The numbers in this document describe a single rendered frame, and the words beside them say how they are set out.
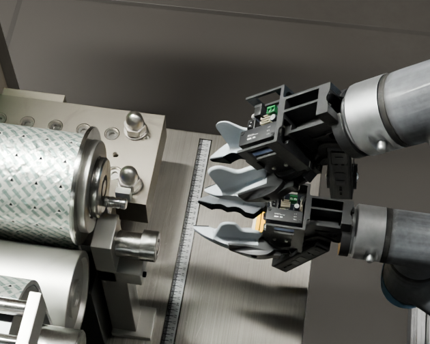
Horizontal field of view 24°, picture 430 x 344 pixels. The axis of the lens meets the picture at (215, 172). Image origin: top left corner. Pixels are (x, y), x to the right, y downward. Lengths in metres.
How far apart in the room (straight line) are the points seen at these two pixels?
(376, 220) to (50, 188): 0.44
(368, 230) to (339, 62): 1.61
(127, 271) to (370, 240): 0.32
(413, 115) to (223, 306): 0.67
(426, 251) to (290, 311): 0.29
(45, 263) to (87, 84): 1.69
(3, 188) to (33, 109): 0.40
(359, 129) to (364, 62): 1.95
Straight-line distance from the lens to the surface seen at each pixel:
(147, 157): 1.51
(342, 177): 1.07
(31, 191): 1.19
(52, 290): 1.20
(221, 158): 1.14
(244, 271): 1.56
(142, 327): 1.51
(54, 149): 1.19
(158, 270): 1.56
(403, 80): 0.96
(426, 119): 0.94
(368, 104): 0.97
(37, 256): 1.22
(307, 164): 1.03
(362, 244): 1.33
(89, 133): 1.20
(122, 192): 1.45
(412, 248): 1.34
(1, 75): 2.51
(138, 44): 2.93
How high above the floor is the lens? 2.32
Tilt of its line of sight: 60 degrees down
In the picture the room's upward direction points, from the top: straight up
